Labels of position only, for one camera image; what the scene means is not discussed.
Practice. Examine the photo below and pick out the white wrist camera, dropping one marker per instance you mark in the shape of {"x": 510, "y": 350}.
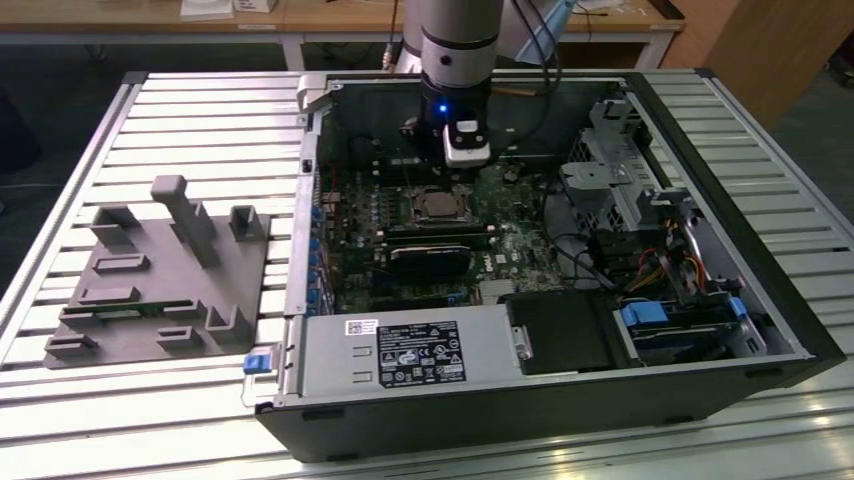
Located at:
{"x": 467, "y": 147}

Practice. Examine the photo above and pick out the black graphics card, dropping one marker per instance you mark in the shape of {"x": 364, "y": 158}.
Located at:
{"x": 427, "y": 260}

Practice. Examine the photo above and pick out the green ram stick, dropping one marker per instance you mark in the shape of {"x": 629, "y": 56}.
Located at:
{"x": 152, "y": 310}

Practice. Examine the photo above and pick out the white box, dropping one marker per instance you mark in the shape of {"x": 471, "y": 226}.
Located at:
{"x": 207, "y": 9}

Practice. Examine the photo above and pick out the grey metal drive cage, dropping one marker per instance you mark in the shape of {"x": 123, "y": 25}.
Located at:
{"x": 594, "y": 180}

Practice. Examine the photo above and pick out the black ram stick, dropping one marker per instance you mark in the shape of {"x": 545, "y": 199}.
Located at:
{"x": 434, "y": 229}

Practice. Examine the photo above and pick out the wooden cabinet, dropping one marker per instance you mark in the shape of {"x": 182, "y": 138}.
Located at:
{"x": 767, "y": 50}

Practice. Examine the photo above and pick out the blue plastic clip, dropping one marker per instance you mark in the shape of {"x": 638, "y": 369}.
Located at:
{"x": 735, "y": 307}

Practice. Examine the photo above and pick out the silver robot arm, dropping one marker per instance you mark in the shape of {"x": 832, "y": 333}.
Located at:
{"x": 454, "y": 40}

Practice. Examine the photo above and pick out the black plastic shroud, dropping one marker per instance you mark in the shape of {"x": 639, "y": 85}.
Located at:
{"x": 567, "y": 330}

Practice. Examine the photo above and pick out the silver chipset heatsink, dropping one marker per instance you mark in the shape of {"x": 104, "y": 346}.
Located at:
{"x": 497, "y": 290}

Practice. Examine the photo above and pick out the wooden desk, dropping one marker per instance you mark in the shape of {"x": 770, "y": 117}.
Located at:
{"x": 320, "y": 20}

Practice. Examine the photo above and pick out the blue disk carrier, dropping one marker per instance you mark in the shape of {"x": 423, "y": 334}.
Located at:
{"x": 643, "y": 315}

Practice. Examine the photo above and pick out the black open pc case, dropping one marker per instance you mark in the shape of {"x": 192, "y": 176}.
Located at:
{"x": 534, "y": 425}

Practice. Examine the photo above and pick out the green motherboard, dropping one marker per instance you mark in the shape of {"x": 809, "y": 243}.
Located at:
{"x": 521, "y": 250}

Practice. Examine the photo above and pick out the grey parts rack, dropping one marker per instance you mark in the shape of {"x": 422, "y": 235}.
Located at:
{"x": 167, "y": 260}

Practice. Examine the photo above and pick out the blue case latch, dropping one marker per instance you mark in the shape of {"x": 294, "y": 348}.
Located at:
{"x": 259, "y": 363}

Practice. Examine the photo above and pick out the silver power supply unit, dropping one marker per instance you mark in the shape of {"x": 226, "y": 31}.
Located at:
{"x": 334, "y": 360}

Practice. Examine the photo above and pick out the cpu socket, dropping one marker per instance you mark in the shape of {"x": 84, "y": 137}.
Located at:
{"x": 470, "y": 217}

